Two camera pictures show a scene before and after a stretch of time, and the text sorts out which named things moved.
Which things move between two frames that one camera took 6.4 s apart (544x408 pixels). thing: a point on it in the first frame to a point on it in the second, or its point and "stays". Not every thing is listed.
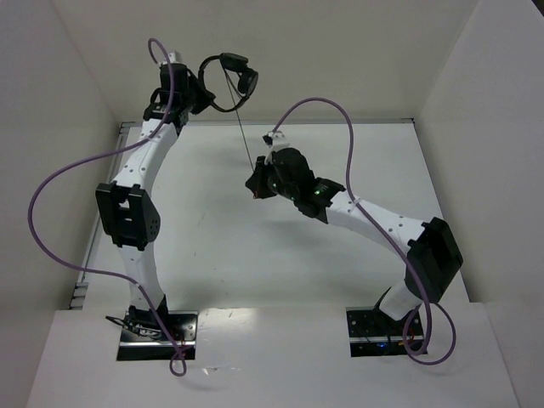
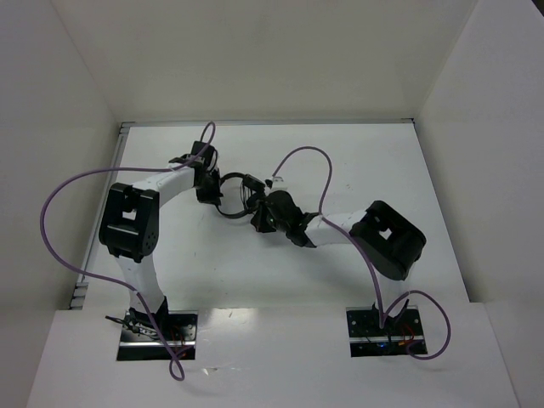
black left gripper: x=201 y=97 to x=209 y=187
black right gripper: x=256 y=182 to x=258 y=221
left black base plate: x=143 y=338 stays
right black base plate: x=373 y=332 stays
